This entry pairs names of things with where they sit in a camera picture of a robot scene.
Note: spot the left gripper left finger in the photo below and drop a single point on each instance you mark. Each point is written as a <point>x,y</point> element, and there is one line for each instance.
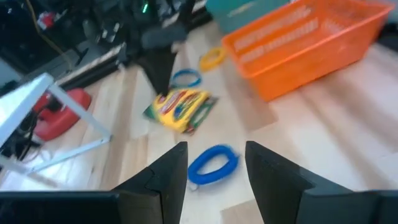
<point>168,186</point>

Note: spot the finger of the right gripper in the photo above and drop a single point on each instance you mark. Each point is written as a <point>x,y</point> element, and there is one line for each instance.
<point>158,71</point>

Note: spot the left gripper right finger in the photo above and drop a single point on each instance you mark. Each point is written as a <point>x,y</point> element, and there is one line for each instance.
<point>273,186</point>

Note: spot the yellow crayon box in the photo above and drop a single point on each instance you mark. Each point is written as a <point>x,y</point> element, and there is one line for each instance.
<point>178,107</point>

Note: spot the white perforated metal shelf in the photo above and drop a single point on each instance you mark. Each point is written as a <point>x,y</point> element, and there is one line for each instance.
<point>18,102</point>

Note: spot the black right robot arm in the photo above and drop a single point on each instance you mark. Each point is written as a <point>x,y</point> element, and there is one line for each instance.
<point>124,18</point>

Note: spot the red desk lamp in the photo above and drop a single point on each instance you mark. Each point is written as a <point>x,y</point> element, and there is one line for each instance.
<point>62,118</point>

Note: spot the teal plastic bin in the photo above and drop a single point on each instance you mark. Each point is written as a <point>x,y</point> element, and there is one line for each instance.
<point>242,12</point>

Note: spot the orange plastic basket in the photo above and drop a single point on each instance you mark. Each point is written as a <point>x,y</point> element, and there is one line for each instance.
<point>311,53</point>

